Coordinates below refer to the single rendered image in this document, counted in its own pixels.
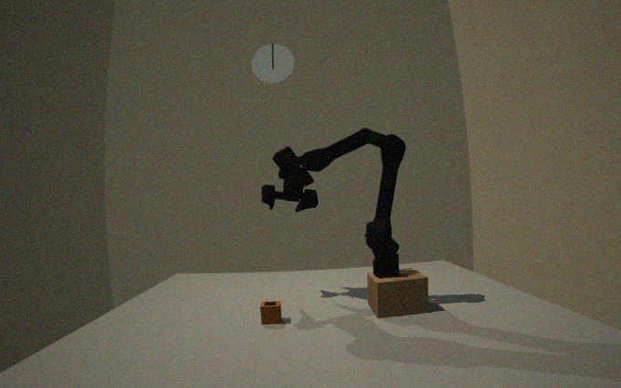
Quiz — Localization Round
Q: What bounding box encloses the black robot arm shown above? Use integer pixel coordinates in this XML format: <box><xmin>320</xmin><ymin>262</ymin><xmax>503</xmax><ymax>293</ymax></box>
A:
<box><xmin>272</xmin><ymin>129</ymin><xmax>406</xmax><ymax>278</ymax></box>

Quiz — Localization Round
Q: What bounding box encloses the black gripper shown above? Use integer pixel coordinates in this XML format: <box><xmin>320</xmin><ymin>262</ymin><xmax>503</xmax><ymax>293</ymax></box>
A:
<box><xmin>261</xmin><ymin>177</ymin><xmax>318</xmax><ymax>212</ymax></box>

